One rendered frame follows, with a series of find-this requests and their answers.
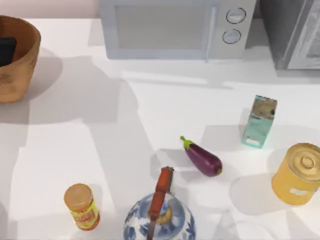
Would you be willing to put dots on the wooden basket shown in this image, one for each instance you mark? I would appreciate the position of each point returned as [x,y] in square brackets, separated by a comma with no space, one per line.
[20,65]

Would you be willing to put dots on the purple eggplant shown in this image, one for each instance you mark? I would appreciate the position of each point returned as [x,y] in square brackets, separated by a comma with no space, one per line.
[203,158]

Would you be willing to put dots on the yellow can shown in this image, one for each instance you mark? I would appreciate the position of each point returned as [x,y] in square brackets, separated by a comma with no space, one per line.
[292,180]

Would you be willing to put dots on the orange and yellow jar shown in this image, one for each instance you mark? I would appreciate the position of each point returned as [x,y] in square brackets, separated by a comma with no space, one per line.
[82,207]

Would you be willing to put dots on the blue and white teapot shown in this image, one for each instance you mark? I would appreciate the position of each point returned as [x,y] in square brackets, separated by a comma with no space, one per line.
[160,217]

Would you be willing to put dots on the black flat object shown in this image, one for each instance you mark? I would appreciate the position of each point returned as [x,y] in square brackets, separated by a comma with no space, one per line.
[6,51]

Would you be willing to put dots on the teal carton box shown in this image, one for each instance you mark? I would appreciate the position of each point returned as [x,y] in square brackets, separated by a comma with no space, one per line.
[258,122]

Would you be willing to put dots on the pale microwave oven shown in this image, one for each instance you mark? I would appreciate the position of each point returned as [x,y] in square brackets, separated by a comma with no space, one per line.
[160,47]

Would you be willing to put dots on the round microwave knob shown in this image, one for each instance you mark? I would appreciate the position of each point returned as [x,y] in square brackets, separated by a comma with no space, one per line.
[235,15]
[231,36]

